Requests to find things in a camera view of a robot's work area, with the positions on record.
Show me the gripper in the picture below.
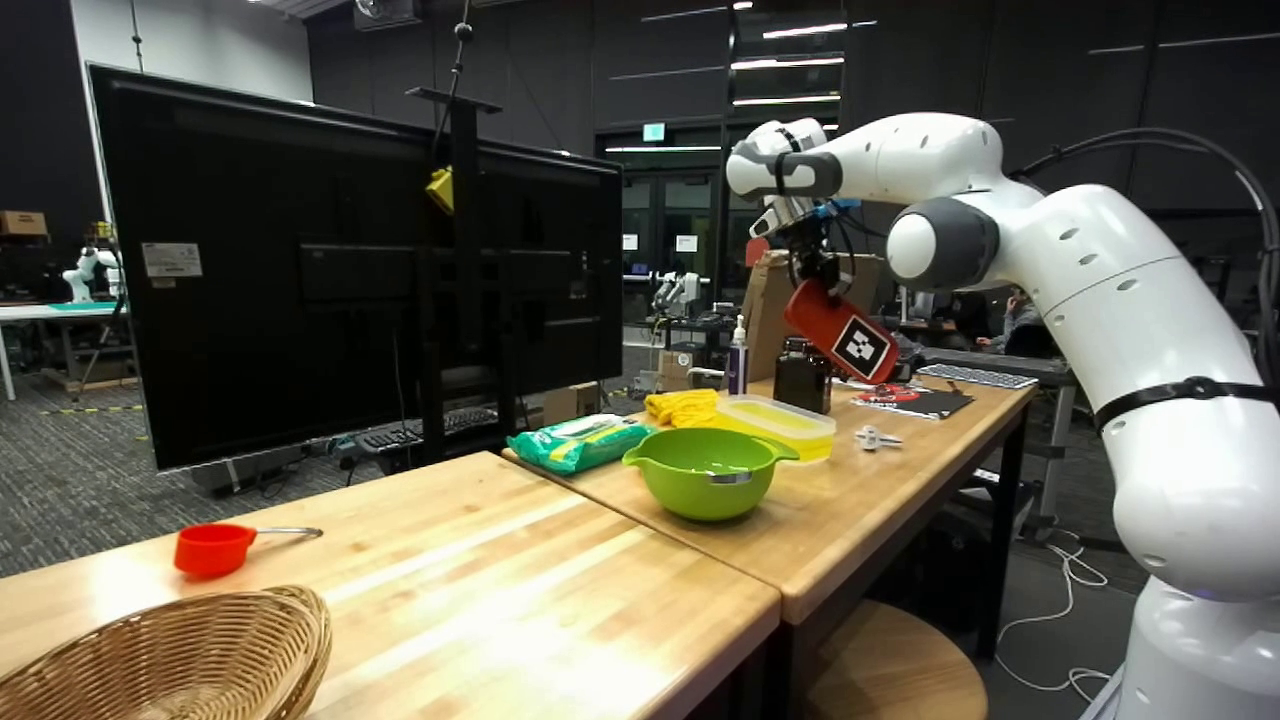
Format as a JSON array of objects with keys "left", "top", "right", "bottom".
[{"left": 783, "top": 212, "right": 849, "bottom": 300}]

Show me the large cardboard box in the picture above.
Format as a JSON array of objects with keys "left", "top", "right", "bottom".
[{"left": 741, "top": 249, "right": 887, "bottom": 384}]

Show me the clear plastic lid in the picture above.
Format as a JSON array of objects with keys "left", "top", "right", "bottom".
[{"left": 714, "top": 394, "right": 838, "bottom": 439}]

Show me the yellow lunch box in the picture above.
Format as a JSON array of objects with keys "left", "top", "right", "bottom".
[{"left": 714, "top": 394, "right": 838, "bottom": 464}]

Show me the red plate with square marker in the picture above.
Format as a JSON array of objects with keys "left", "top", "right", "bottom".
[{"left": 784, "top": 279, "right": 900, "bottom": 387}]

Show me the dark brown jar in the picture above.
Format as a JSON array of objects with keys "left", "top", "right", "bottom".
[{"left": 772, "top": 337, "right": 834, "bottom": 416}]

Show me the purple spray bottle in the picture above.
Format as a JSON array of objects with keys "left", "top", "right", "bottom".
[{"left": 726, "top": 314, "right": 750, "bottom": 397}]

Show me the grey background robot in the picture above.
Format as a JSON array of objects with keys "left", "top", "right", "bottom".
[{"left": 651, "top": 268, "right": 704, "bottom": 320}]

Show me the black notebook with red sticker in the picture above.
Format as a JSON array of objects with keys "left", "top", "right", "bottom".
[{"left": 851, "top": 384, "right": 975, "bottom": 421}]

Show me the white keyboard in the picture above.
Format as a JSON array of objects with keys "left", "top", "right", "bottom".
[{"left": 916, "top": 361, "right": 1040, "bottom": 391}]

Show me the yellow cloth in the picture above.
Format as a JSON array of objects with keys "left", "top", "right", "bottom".
[{"left": 642, "top": 388, "right": 723, "bottom": 430}]

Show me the person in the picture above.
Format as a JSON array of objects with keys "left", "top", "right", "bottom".
[{"left": 974, "top": 286, "right": 1059, "bottom": 360}]

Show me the green mixing bowl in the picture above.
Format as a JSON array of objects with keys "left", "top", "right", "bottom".
[{"left": 621, "top": 426, "right": 802, "bottom": 524}]

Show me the grey table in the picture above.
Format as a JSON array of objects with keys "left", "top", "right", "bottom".
[{"left": 918, "top": 346, "right": 1079, "bottom": 546}]

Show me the green wipes packet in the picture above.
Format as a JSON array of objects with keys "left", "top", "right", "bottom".
[{"left": 505, "top": 412, "right": 657, "bottom": 477}]

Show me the black monitor stand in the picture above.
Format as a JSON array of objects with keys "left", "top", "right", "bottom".
[{"left": 405, "top": 85, "right": 523, "bottom": 467}]

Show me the round wooden stool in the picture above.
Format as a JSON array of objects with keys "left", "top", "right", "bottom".
[{"left": 798, "top": 599, "right": 990, "bottom": 720}]

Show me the black keyboard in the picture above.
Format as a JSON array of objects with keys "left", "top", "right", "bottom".
[{"left": 354, "top": 404, "right": 501, "bottom": 453}]

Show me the large black monitor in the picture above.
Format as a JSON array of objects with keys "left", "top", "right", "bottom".
[{"left": 87, "top": 62, "right": 627, "bottom": 474}]

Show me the orange measuring cup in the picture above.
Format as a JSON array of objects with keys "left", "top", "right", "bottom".
[{"left": 173, "top": 522, "right": 325, "bottom": 580}]

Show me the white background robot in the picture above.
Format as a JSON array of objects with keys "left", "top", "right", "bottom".
[{"left": 61, "top": 244, "right": 125, "bottom": 305}]

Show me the wicker basket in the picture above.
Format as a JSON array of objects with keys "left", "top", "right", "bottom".
[{"left": 0, "top": 584, "right": 334, "bottom": 720}]

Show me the white table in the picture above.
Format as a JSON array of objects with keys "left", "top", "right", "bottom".
[{"left": 0, "top": 299, "right": 133, "bottom": 403}]

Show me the white cable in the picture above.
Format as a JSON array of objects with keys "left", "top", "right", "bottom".
[{"left": 993, "top": 528, "right": 1113, "bottom": 705}]

